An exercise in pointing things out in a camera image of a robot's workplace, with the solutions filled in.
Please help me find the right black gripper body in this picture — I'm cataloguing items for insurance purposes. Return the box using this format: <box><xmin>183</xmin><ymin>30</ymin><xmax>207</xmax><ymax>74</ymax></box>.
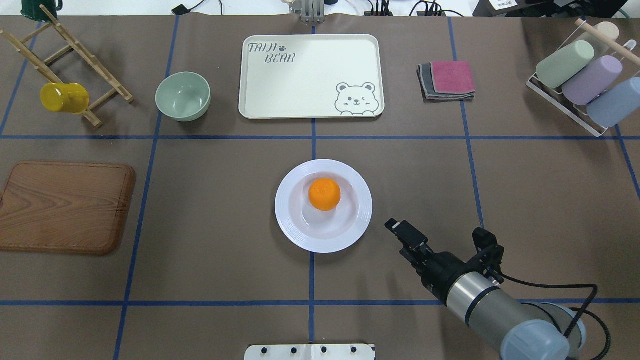
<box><xmin>400</xmin><ymin>240</ymin><xmax>471</xmax><ymax>305</ymax></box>

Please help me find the white round plate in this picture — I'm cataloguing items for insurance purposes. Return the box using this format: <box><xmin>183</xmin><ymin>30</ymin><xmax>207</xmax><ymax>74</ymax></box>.
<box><xmin>274</xmin><ymin>159</ymin><xmax>373</xmax><ymax>254</ymax></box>

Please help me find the orange fruit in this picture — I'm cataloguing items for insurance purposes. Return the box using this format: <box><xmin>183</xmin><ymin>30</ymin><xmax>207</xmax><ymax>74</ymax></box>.
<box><xmin>308</xmin><ymin>178</ymin><xmax>342</xmax><ymax>212</ymax></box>

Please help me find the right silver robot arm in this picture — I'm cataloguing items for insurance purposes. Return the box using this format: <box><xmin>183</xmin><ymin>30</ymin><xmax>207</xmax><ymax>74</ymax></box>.
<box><xmin>385</xmin><ymin>218</ymin><xmax>586</xmax><ymax>360</ymax></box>

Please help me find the cream bear tray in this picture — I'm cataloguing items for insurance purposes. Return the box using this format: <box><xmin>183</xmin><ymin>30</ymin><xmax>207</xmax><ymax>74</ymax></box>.
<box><xmin>238</xmin><ymin>34</ymin><xmax>386</xmax><ymax>119</ymax></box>

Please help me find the grey cloth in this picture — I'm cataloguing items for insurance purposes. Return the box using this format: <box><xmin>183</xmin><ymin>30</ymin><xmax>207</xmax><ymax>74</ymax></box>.
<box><xmin>417</xmin><ymin>62</ymin><xmax>476</xmax><ymax>101</ymax></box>

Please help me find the pink cloth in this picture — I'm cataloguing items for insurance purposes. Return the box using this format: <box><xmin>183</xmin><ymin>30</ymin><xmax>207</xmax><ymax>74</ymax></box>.
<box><xmin>430</xmin><ymin>61</ymin><xmax>476</xmax><ymax>95</ymax></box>

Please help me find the green cup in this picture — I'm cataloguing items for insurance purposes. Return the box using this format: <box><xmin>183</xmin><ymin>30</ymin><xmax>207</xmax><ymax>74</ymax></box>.
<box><xmin>535</xmin><ymin>39</ymin><xmax>595</xmax><ymax>89</ymax></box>

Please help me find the purple cup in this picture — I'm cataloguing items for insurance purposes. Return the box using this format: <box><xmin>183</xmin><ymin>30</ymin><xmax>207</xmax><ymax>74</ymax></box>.
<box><xmin>561</xmin><ymin>55</ymin><xmax>623</xmax><ymax>106</ymax></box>

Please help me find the blue cup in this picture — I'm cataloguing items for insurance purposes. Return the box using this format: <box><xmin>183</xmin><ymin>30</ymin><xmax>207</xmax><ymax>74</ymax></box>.
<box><xmin>587</xmin><ymin>77</ymin><xmax>640</xmax><ymax>128</ymax></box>

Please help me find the mint green bowl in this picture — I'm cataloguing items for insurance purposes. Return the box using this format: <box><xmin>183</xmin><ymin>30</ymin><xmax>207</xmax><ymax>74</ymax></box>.
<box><xmin>155</xmin><ymin>71</ymin><xmax>211</xmax><ymax>123</ymax></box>

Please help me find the wooden rack rod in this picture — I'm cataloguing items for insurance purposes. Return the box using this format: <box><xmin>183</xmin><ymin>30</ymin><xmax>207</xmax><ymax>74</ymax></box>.
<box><xmin>574</xmin><ymin>18</ymin><xmax>640</xmax><ymax>65</ymax></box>

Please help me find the beige cup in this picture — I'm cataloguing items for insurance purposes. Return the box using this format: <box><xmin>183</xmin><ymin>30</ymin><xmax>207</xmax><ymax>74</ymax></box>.
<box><xmin>594</xmin><ymin>22</ymin><xmax>620</xmax><ymax>41</ymax></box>

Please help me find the wooden cutting board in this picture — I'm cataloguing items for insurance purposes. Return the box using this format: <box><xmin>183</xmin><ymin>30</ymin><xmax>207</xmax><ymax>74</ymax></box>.
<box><xmin>0</xmin><ymin>161</ymin><xmax>137</xmax><ymax>256</ymax></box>

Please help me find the yellow mug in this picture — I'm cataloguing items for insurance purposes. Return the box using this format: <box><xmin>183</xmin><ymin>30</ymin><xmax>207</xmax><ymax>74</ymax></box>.
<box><xmin>39</xmin><ymin>83</ymin><xmax>90</xmax><ymax>115</ymax></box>

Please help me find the wooden mug rack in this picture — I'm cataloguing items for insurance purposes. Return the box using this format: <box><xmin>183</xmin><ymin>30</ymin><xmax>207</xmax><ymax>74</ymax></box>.
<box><xmin>1</xmin><ymin>11</ymin><xmax>134</xmax><ymax>128</ymax></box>

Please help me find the dark green mug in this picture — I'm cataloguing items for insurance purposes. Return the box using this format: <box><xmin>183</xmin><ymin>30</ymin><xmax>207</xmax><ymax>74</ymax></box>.
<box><xmin>20</xmin><ymin>0</ymin><xmax>64</xmax><ymax>23</ymax></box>

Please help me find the black camera cable right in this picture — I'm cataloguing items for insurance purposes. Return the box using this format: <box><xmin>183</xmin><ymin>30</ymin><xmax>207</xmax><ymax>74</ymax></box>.
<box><xmin>492</xmin><ymin>270</ymin><xmax>613</xmax><ymax>360</ymax></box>

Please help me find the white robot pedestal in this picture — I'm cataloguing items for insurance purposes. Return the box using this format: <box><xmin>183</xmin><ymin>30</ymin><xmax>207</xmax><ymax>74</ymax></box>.
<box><xmin>244</xmin><ymin>343</ymin><xmax>377</xmax><ymax>360</ymax></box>

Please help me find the white wire cup rack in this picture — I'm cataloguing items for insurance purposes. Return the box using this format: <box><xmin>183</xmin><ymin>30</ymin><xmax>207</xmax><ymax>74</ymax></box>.
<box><xmin>525</xmin><ymin>20</ymin><xmax>638</xmax><ymax>138</ymax></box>

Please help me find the aluminium frame post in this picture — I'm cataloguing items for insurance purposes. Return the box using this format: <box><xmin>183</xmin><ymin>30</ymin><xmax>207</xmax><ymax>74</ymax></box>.
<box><xmin>294</xmin><ymin>0</ymin><xmax>326</xmax><ymax>24</ymax></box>

